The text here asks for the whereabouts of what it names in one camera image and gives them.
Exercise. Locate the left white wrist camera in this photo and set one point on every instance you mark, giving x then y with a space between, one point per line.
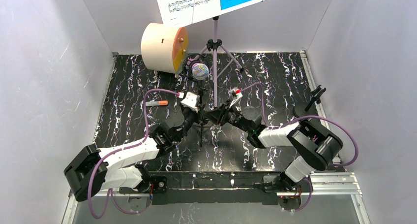
191 101

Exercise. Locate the black round-base mic stand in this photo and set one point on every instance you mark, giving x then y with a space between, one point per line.
306 108

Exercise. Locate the white sheet music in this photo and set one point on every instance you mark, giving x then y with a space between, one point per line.
181 13

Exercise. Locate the orange and grey marker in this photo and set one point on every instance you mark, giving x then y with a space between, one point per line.
156 103

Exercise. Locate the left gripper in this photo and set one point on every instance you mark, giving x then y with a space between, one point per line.
196 116

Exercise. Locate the cream and orange drum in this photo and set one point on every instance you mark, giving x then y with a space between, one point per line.
163 48

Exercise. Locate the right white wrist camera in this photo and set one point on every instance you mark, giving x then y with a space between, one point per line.
236 95

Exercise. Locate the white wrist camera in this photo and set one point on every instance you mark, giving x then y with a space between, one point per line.
236 95
191 101

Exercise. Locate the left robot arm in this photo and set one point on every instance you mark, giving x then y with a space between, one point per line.
95 169

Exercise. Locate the aluminium frame rail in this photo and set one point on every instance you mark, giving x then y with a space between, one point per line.
226 198

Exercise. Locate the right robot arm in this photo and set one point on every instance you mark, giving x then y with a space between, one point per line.
315 144

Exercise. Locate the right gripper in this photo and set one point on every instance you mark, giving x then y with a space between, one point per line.
222 115

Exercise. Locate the blue mesh microphone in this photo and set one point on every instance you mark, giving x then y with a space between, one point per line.
200 71

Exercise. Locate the black tripod mic stand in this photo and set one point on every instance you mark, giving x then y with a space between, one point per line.
187 64

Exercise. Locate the silver tripod music stand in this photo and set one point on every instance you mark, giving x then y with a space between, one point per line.
212 46

